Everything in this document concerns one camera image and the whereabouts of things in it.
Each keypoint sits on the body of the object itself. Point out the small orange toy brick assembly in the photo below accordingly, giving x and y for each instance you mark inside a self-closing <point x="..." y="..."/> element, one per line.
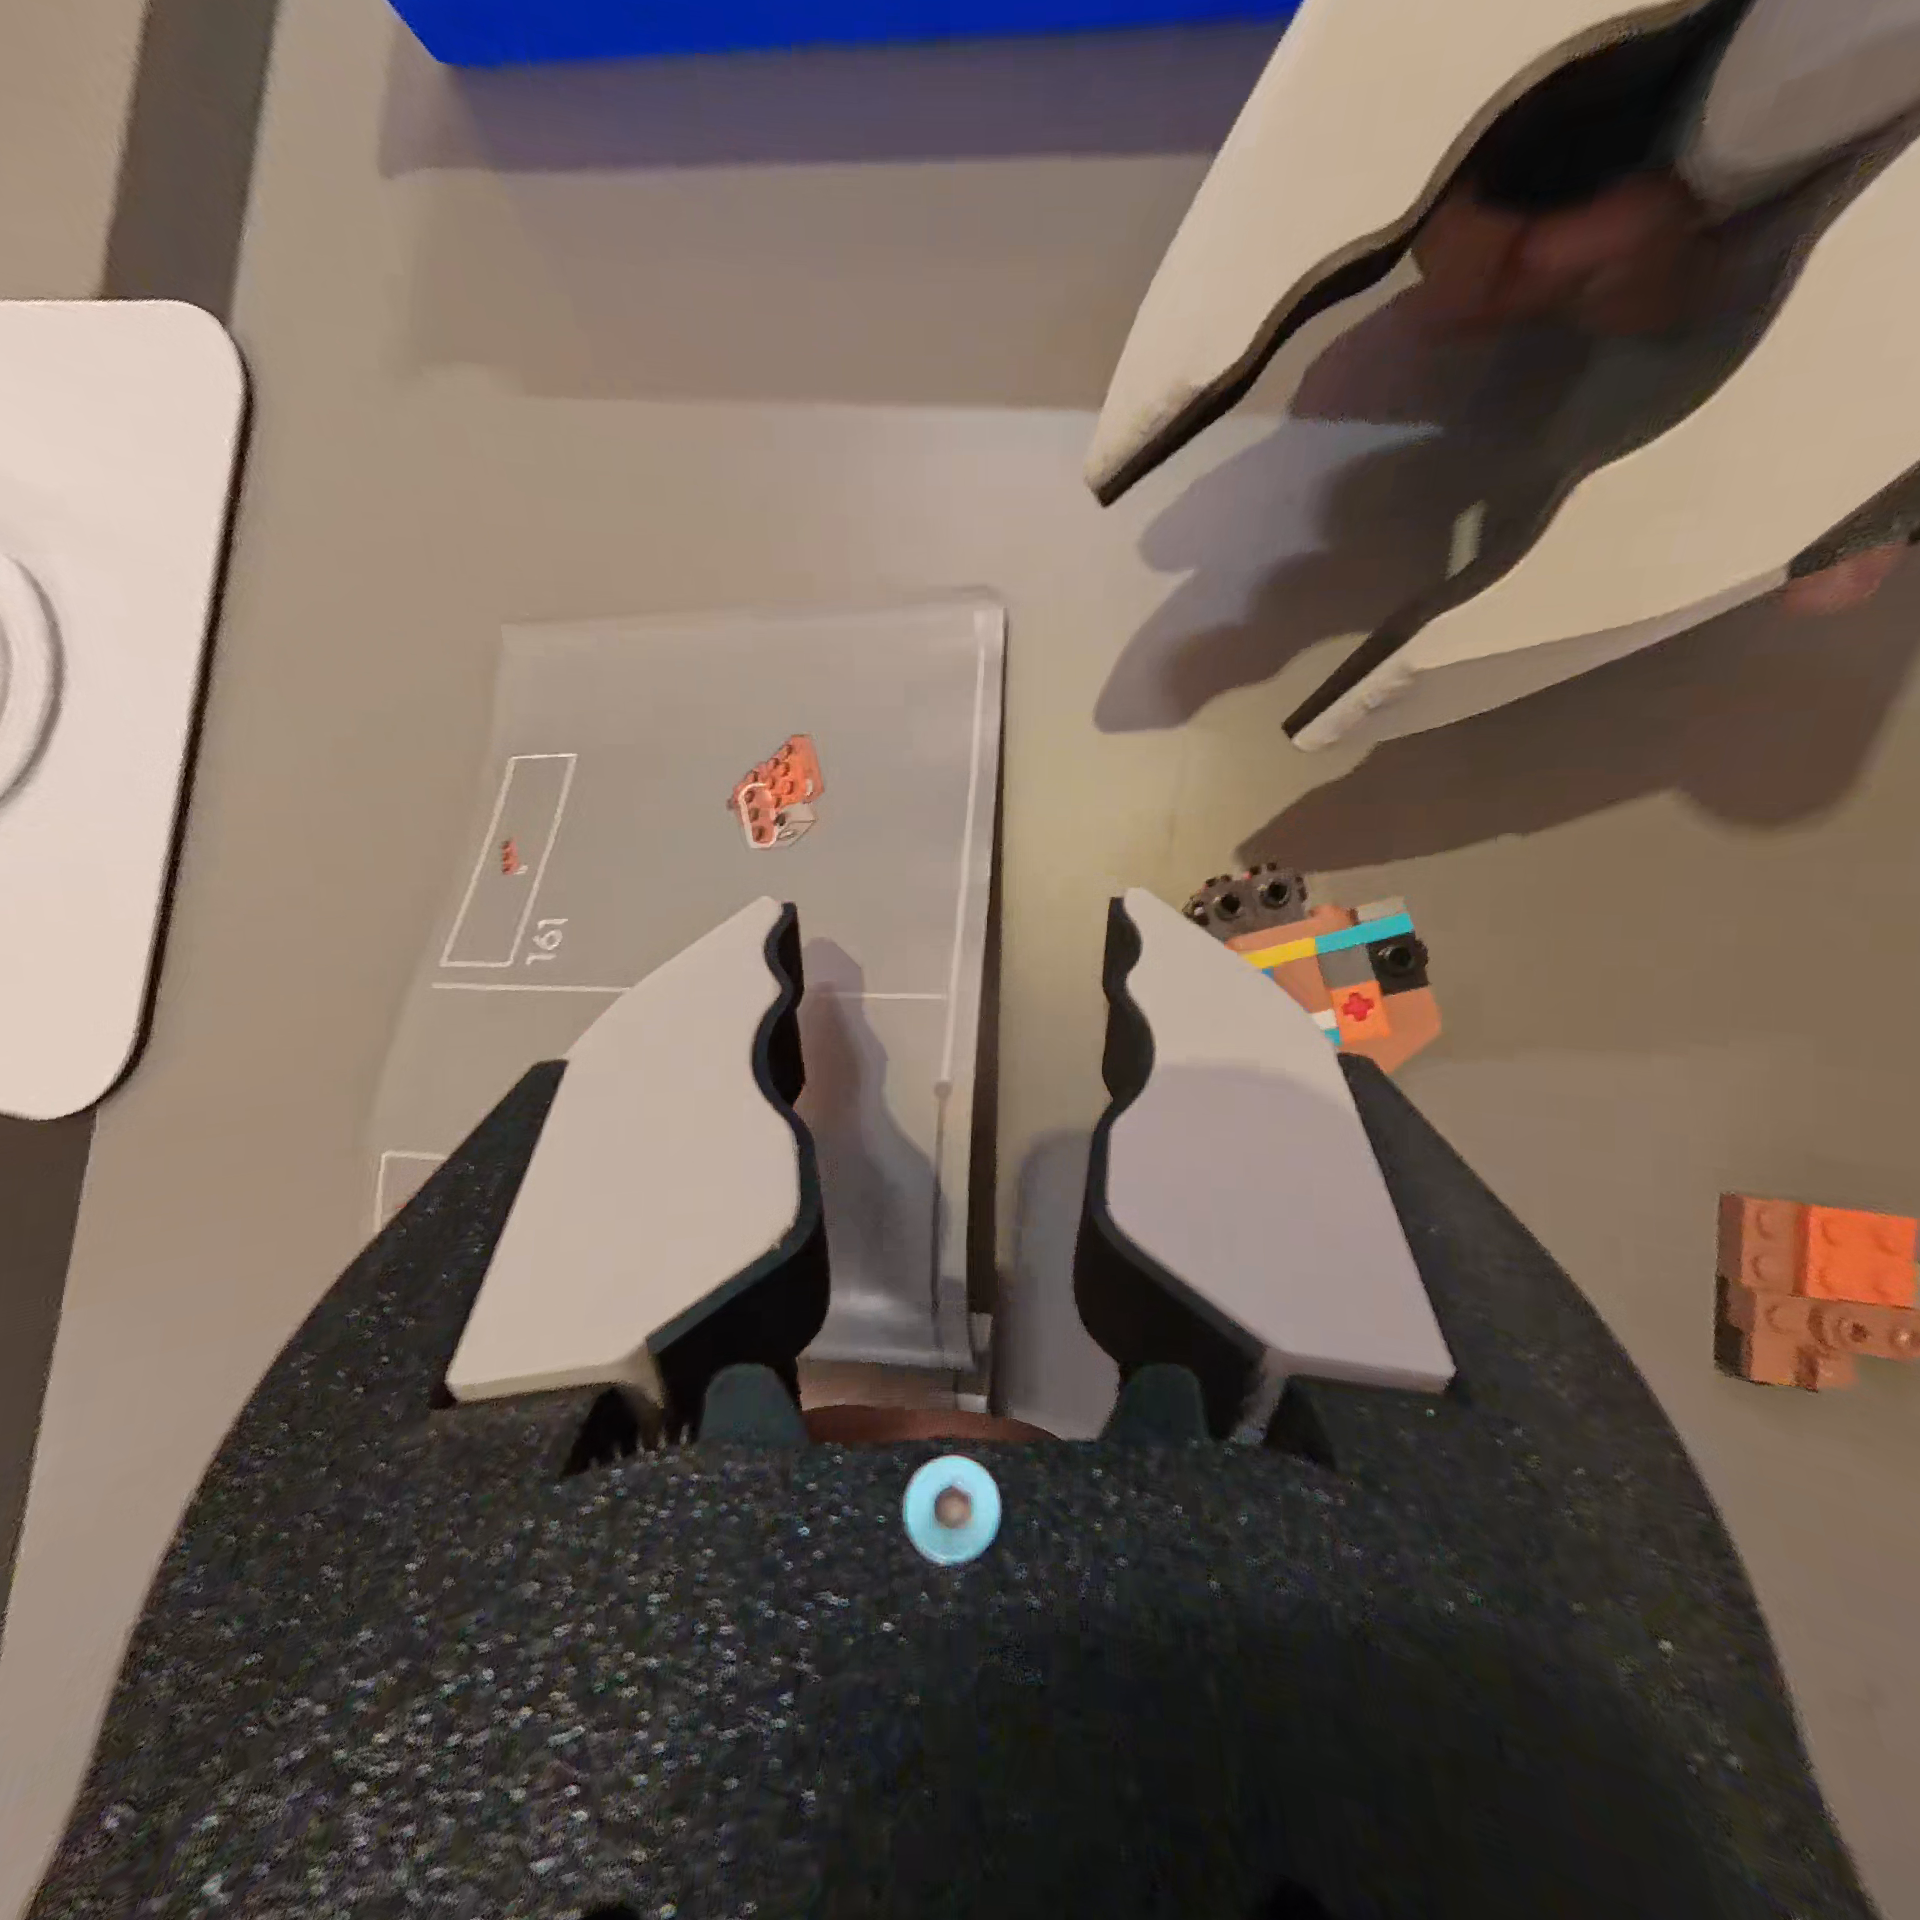
<point x="1795" y="1294"/>

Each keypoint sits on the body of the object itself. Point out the toy brick instruction booklet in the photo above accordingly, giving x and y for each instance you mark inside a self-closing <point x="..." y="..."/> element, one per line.
<point x="676" y="673"/>

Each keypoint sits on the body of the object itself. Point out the blue plastic bin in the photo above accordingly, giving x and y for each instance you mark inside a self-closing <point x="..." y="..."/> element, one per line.
<point x="830" y="29"/>

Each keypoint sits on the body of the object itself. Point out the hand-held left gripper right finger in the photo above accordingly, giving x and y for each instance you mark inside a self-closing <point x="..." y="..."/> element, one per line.
<point x="1264" y="1190"/>

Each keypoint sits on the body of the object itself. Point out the person's right hand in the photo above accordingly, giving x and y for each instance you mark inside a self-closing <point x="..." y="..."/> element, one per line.
<point x="1861" y="588"/>

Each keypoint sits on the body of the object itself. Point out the multicoloured toy brick model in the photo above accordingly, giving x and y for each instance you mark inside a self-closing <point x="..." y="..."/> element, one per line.
<point x="1367" y="989"/>

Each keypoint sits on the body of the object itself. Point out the grey desk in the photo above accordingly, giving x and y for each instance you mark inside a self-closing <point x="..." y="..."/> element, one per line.
<point x="755" y="455"/>

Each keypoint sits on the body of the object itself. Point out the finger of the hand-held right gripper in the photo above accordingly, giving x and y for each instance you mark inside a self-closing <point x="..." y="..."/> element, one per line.
<point x="1292" y="179"/>
<point x="1726" y="480"/>

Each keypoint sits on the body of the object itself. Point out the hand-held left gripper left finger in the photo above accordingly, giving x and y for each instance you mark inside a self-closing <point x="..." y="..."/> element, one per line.
<point x="642" y="1171"/>

